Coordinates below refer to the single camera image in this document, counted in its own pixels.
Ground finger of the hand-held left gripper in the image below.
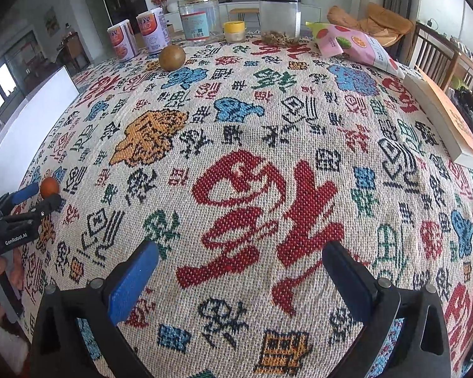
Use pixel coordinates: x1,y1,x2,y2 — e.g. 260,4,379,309
8,194,62,223
0,182,42,210

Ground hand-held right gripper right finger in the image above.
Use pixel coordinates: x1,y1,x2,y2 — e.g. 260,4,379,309
322,240,452,378

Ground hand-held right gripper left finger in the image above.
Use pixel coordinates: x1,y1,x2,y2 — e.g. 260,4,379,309
31,240,160,378

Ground white box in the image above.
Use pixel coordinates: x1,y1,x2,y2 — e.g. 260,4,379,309
0,66,80,209

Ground printed woven tablecloth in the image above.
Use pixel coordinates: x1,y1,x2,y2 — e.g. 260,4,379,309
18,33,473,378

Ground orange cover book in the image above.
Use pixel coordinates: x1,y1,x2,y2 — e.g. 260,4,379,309
403,67,473,173

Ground brown kiwi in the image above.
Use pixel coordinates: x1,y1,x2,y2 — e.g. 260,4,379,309
159,45,187,72

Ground pink and white can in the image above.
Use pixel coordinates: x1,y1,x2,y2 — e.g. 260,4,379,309
136,7,171,55

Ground dark cloth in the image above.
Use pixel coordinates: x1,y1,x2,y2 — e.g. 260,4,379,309
449,87,473,127

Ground pink fruit print snack bag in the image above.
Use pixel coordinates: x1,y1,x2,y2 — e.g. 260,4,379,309
305,21,406,79

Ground glass jar with gold lid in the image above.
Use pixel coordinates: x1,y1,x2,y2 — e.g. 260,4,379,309
177,0,221,46

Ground small yellow lid jar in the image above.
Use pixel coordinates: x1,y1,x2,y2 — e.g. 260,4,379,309
223,20,246,43

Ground orange beanbag chair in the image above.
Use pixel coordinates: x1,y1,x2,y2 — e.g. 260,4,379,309
327,2,414,52

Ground clear plastic jar black lid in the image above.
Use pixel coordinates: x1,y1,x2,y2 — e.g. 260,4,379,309
258,0,302,47

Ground white television cabinet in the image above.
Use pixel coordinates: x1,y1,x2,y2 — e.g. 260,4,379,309
163,1,332,36

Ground wooden stool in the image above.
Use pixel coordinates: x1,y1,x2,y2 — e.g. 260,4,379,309
229,7,261,28

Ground framed wall picture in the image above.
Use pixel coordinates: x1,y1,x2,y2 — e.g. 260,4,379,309
44,7,61,38

